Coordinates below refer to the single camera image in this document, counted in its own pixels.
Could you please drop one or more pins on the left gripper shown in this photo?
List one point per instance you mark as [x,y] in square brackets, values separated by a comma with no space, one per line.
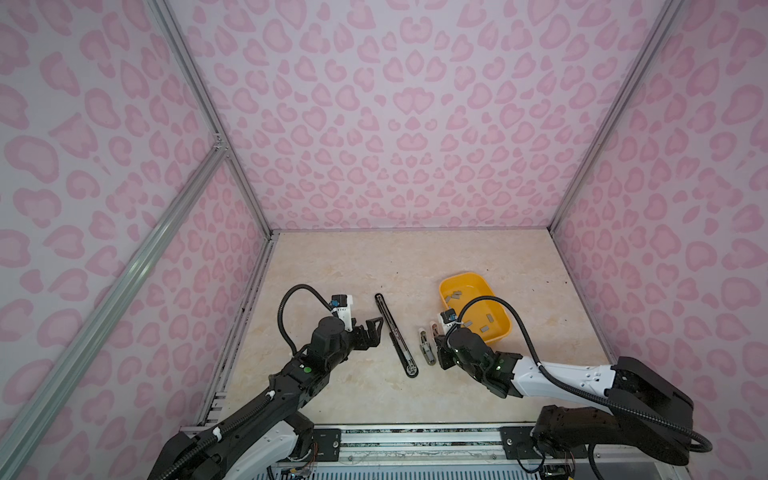
[364,343]

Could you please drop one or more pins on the black stapler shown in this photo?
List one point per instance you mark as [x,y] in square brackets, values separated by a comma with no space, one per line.
[404,355]

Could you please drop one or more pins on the yellow plastic tray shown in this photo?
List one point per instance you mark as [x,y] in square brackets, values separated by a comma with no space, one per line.
[472,286]

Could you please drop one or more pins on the aluminium mounting rail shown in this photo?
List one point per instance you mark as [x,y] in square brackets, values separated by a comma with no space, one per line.
[297,449]

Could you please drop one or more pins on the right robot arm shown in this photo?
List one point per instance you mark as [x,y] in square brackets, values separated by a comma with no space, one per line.
[627,403]

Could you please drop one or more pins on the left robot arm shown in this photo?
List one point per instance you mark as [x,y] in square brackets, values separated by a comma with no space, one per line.
[270,396]

